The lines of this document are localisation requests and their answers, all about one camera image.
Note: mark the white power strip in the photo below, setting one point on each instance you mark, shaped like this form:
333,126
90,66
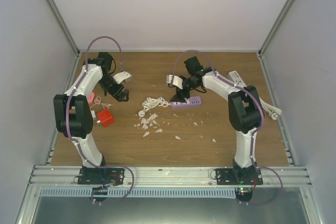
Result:
236,78

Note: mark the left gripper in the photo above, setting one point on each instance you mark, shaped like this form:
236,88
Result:
122,95

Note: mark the purple plug adapter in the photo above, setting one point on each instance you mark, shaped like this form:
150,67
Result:
191,102

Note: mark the pink cube socket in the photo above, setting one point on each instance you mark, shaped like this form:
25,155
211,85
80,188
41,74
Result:
91,98

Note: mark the aluminium rail frame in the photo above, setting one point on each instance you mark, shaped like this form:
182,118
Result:
166,177

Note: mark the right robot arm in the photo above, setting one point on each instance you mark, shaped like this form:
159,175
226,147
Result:
244,110

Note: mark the white USB charger plug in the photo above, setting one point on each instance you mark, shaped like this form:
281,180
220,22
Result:
93,115

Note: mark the slotted cable duct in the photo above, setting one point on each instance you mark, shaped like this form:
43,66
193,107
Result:
145,192

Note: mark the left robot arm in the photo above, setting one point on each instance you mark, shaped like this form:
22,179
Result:
72,111

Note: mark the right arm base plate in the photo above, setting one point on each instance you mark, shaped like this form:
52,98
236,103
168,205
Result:
227,176

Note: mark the red plug block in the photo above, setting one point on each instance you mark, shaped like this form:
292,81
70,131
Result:
105,118

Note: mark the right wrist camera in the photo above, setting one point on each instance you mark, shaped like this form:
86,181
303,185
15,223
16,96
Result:
174,81

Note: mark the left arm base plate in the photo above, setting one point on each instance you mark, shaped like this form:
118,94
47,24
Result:
98,176

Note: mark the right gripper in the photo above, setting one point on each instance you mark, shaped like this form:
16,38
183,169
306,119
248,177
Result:
180,93

